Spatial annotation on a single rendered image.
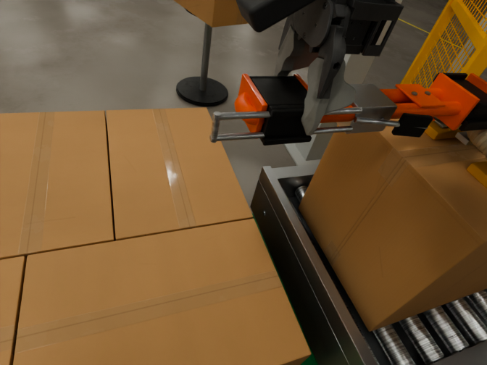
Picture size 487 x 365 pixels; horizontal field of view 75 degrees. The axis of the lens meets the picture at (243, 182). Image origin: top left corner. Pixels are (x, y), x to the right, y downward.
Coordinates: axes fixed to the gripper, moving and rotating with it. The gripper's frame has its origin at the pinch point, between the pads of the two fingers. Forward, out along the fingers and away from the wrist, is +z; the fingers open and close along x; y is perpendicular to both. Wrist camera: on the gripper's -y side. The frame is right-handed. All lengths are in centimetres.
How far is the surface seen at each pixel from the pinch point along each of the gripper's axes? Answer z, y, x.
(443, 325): 54, 53, -22
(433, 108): -0.3, 23.6, -2.1
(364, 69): 43, 101, 95
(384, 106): -1.2, 13.3, -2.5
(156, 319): 54, -18, -3
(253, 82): -2.0, -4.5, 2.5
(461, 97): -1.4, 29.7, -1.0
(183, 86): 106, 26, 185
